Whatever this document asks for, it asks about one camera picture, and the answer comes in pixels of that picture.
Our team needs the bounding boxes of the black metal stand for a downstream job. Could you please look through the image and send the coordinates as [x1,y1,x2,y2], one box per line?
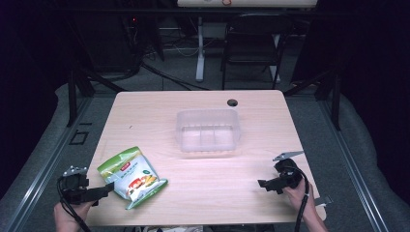
[282,68,342,131]
[65,62,128,128]

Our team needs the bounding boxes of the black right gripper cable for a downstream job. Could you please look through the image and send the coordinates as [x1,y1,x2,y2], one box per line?
[289,165,311,232]

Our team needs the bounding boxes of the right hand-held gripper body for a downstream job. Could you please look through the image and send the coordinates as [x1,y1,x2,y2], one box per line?
[272,150,305,190]

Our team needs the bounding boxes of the black floor cable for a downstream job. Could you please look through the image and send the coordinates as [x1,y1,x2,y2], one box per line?
[138,61,212,92]

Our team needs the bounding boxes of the white desk leg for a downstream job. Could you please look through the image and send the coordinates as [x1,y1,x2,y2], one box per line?
[194,15,207,83]

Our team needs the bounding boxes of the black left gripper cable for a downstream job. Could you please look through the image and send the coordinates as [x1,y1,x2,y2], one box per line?
[56,176,93,232]

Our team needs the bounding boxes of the person's right hand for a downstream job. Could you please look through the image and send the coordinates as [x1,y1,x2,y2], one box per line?
[282,178,316,215]

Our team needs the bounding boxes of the black folding chair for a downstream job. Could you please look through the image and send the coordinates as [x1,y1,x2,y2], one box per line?
[220,13,294,91]

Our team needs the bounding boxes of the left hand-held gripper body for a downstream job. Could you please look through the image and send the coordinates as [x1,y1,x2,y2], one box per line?
[57,165,98,206]

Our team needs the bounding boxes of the person's left hand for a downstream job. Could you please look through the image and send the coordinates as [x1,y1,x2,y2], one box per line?
[53,199,95,232]

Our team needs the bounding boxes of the clear plastic container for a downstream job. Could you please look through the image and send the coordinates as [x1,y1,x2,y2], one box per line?
[175,108,242,154]

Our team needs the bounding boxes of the aluminium floor rail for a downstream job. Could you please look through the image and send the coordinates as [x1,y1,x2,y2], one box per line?
[0,96,95,232]
[316,98,390,232]

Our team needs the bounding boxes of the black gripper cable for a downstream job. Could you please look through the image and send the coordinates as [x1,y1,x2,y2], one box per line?
[56,176,93,232]
[289,165,311,232]

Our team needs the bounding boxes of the green and white snack bag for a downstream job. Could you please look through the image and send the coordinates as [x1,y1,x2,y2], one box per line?
[97,146,169,211]

